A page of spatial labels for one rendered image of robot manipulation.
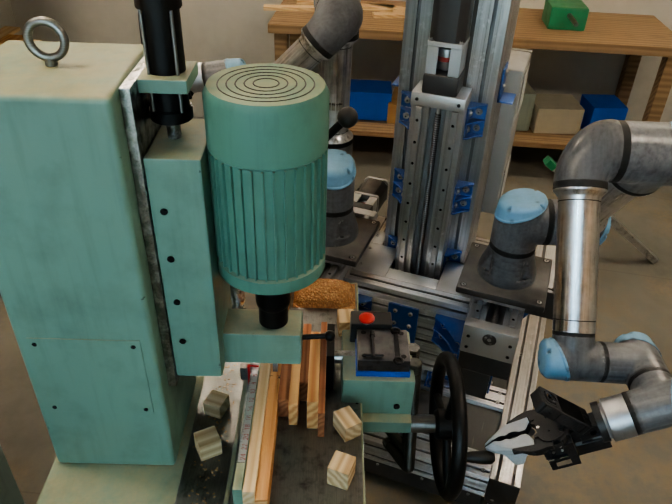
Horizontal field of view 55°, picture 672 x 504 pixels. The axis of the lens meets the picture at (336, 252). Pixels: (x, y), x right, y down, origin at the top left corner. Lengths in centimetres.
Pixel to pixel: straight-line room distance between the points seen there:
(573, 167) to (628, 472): 146
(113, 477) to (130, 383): 23
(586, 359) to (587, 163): 35
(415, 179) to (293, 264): 82
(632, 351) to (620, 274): 212
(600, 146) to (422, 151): 58
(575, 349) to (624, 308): 194
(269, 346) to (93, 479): 41
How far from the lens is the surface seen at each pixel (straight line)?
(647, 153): 128
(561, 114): 405
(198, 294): 103
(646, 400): 122
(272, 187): 89
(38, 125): 90
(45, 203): 95
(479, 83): 168
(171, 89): 90
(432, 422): 133
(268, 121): 84
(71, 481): 133
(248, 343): 114
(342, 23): 157
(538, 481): 236
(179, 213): 95
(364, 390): 122
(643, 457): 256
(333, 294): 143
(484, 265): 171
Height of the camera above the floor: 182
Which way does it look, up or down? 35 degrees down
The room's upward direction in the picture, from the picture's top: 2 degrees clockwise
